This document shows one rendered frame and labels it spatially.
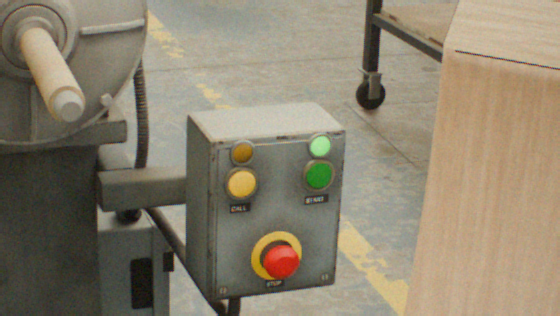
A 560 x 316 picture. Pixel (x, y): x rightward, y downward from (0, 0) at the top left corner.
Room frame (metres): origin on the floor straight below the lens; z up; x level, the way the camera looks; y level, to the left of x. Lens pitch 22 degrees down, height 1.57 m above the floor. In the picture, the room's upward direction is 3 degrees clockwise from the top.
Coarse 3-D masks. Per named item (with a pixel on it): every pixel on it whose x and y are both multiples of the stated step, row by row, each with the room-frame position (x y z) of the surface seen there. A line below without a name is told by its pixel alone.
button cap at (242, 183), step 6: (234, 174) 1.13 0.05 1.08; (240, 174) 1.13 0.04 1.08; (246, 174) 1.13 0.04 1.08; (252, 174) 1.14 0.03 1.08; (234, 180) 1.13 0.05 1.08; (240, 180) 1.13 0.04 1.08; (246, 180) 1.13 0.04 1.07; (252, 180) 1.14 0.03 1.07; (228, 186) 1.13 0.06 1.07; (234, 186) 1.13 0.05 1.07; (240, 186) 1.13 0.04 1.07; (246, 186) 1.13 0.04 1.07; (252, 186) 1.14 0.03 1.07; (234, 192) 1.13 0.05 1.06; (240, 192) 1.13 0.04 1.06; (246, 192) 1.13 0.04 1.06
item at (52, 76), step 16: (32, 32) 1.02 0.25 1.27; (32, 48) 0.98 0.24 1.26; (48, 48) 0.97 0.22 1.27; (32, 64) 0.95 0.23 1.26; (48, 64) 0.93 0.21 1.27; (64, 64) 0.94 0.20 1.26; (48, 80) 0.89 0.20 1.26; (64, 80) 0.88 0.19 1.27; (48, 96) 0.87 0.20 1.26; (80, 96) 0.87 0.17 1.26
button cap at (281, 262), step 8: (280, 248) 1.13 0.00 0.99; (288, 248) 1.13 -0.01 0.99; (272, 256) 1.13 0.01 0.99; (280, 256) 1.13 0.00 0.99; (288, 256) 1.13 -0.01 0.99; (296, 256) 1.14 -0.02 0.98; (264, 264) 1.13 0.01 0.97; (272, 264) 1.12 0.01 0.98; (280, 264) 1.13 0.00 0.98; (288, 264) 1.13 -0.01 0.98; (296, 264) 1.13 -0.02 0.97; (272, 272) 1.12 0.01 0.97; (280, 272) 1.13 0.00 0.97; (288, 272) 1.13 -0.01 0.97
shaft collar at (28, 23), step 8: (32, 16) 1.05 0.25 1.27; (16, 24) 1.05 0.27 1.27; (24, 24) 1.03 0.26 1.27; (32, 24) 1.04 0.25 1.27; (40, 24) 1.04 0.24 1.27; (48, 24) 1.04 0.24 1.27; (16, 32) 1.03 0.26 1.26; (24, 32) 1.03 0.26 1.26; (48, 32) 1.04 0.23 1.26; (56, 32) 1.05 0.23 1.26; (16, 40) 1.03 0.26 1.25; (56, 40) 1.04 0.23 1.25; (16, 48) 1.03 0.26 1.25; (16, 56) 1.04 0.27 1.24
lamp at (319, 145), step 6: (312, 138) 1.16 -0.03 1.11; (318, 138) 1.16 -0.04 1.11; (324, 138) 1.17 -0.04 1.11; (330, 138) 1.17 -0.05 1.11; (312, 144) 1.16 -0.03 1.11; (318, 144) 1.16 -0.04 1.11; (324, 144) 1.16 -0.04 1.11; (330, 144) 1.17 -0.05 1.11; (312, 150) 1.16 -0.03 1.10; (318, 150) 1.16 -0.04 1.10; (324, 150) 1.17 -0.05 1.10; (312, 156) 1.16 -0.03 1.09; (318, 156) 1.17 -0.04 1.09; (324, 156) 1.17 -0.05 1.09
